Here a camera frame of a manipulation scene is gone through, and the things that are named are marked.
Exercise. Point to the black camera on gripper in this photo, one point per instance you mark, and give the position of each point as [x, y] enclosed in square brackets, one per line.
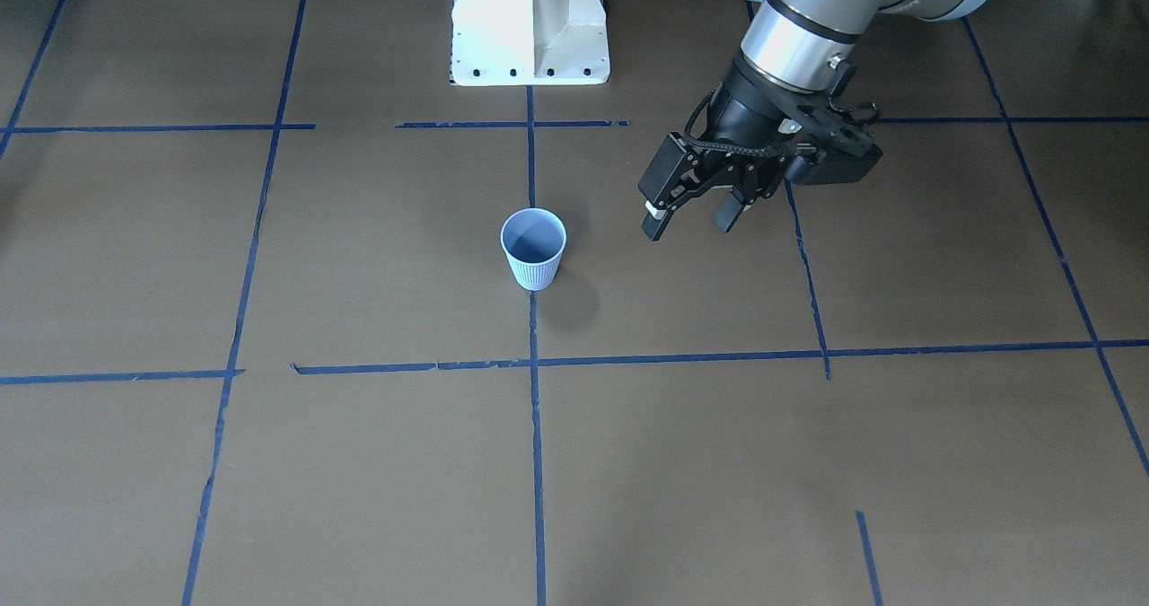
[838, 145]

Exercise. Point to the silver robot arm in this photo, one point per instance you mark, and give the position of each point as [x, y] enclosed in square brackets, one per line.
[804, 46]

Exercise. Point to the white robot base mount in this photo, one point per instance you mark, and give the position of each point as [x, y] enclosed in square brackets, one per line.
[497, 43]

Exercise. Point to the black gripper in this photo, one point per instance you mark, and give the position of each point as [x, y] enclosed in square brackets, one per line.
[741, 118]

